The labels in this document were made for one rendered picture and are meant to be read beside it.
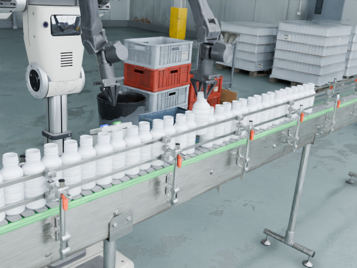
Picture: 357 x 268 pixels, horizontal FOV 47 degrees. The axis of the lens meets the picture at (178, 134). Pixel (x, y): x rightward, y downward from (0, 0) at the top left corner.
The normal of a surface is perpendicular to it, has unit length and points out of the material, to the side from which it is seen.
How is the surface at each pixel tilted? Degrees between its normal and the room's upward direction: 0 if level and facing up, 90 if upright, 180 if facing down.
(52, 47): 90
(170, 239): 0
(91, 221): 90
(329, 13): 90
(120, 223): 90
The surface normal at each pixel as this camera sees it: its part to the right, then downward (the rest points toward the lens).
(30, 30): -0.68, 0.19
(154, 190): 0.73, 0.28
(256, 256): 0.07, -0.94
